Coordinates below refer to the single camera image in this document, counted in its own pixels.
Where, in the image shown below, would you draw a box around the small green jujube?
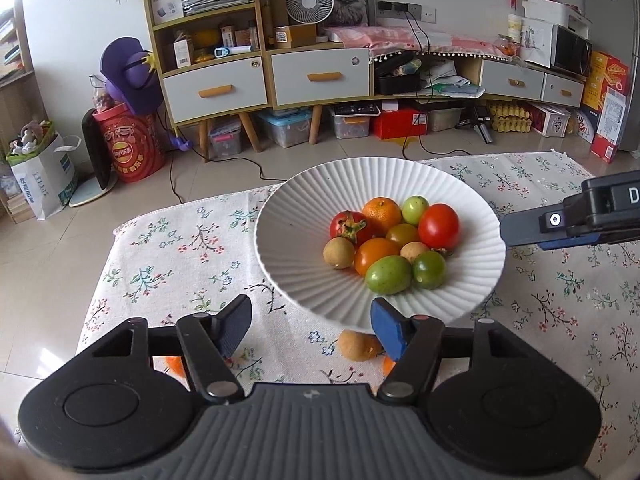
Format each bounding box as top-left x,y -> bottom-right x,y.
401,195 -> 430,226

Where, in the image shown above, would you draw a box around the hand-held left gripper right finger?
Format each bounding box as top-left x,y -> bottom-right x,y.
369,296 -> 528,405

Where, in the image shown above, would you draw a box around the red and yellow cartons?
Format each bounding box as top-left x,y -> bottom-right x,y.
579,50 -> 633,164

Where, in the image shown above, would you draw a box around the low wooden cabinet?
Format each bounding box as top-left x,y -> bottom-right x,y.
372,50 -> 586,109

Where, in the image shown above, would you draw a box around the white low cabinet drawer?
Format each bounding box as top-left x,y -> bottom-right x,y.
541,74 -> 585,108
481,60 -> 545,102

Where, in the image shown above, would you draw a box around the black floor cable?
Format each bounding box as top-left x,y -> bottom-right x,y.
157,110 -> 296,206

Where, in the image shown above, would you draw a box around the white ribbed plate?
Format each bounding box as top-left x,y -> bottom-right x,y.
254,158 -> 507,336

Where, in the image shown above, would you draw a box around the white box with red print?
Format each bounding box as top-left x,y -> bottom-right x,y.
529,102 -> 572,137

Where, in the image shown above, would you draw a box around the large mandarin orange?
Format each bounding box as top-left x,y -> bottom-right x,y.
361,197 -> 404,238

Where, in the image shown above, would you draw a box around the pink cloth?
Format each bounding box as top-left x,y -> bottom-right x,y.
324,25 -> 517,64

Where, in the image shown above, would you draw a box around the purple hat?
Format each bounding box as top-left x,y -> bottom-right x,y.
100,36 -> 164,117

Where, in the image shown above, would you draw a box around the microwave oven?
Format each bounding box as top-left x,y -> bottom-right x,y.
550,25 -> 594,79

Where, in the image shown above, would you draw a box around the white desk fan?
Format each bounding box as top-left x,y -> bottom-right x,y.
286,0 -> 335,25

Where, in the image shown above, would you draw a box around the red cardboard box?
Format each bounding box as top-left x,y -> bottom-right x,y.
372,107 -> 430,140

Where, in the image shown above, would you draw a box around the stuffed toy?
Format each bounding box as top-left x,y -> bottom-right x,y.
9,122 -> 45,157

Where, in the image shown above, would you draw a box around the red tomato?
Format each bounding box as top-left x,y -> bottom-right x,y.
418,203 -> 461,256
329,210 -> 377,247

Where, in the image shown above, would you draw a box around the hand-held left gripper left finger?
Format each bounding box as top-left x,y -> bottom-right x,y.
90,294 -> 253,406

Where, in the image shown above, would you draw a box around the wooden shelf cabinet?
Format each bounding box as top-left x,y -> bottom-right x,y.
141,0 -> 375,162

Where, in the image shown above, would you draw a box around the black bag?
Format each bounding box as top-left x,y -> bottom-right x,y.
375,52 -> 424,96

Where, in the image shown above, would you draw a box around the black panel on round stand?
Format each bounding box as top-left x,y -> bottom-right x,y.
69,108 -> 119,208

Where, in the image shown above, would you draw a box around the brown kiwi fruit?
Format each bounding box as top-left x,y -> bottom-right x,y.
337,331 -> 385,362

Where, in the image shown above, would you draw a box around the floral tablecloth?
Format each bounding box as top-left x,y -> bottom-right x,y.
75,152 -> 640,461

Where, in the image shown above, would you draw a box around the large green jujube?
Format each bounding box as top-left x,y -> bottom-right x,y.
365,255 -> 413,296

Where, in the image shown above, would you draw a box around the yellow cherry tomato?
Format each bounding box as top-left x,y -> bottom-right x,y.
385,223 -> 421,248

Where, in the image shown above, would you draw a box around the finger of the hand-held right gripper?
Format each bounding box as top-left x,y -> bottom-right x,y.
539,232 -> 601,252
500,205 -> 568,247

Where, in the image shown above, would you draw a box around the grey refrigerator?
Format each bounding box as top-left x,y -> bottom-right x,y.
619,0 -> 640,153

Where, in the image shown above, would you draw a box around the white product box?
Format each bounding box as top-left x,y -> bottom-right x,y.
150,0 -> 185,26

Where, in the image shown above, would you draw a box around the orange tomato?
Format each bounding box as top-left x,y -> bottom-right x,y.
354,238 -> 401,277

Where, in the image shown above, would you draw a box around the small clear storage box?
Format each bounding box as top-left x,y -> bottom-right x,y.
209,120 -> 244,159

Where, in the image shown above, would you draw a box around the green tomato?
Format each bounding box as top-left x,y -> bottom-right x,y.
412,251 -> 447,291

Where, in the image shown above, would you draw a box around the wooden bookshelf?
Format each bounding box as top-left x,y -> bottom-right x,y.
0,0 -> 37,223

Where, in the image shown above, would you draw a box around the black camera gimbal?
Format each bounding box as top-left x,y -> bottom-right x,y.
455,105 -> 496,144

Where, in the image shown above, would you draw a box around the wall power strip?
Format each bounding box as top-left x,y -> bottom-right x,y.
378,1 -> 437,23

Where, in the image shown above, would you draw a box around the egg carton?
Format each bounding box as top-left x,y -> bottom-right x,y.
487,101 -> 534,134

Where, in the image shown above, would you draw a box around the red snack bucket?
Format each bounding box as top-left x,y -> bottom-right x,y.
92,102 -> 169,184

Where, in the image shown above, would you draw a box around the white paper bag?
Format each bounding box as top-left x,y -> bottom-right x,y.
6,132 -> 82,221

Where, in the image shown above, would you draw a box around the longan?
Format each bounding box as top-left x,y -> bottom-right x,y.
323,238 -> 356,270
400,241 -> 431,265

